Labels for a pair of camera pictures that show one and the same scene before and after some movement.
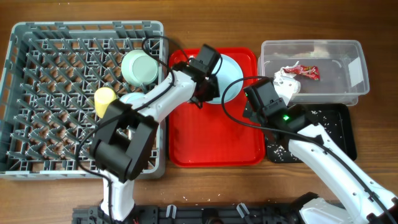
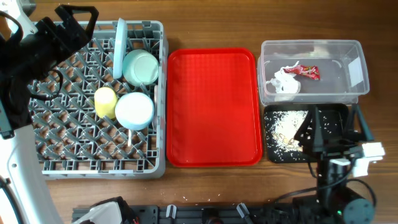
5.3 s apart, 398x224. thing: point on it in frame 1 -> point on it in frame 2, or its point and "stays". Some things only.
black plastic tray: (335, 119) stays
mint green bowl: (139, 68) stays
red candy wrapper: (309, 71) stays
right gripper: (248, 111) -> (311, 144)
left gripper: (214, 92) -> (65, 47)
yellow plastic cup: (102, 97) stays
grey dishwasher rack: (50, 71) stays
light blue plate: (229, 71) -> (120, 48)
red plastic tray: (216, 134) stays
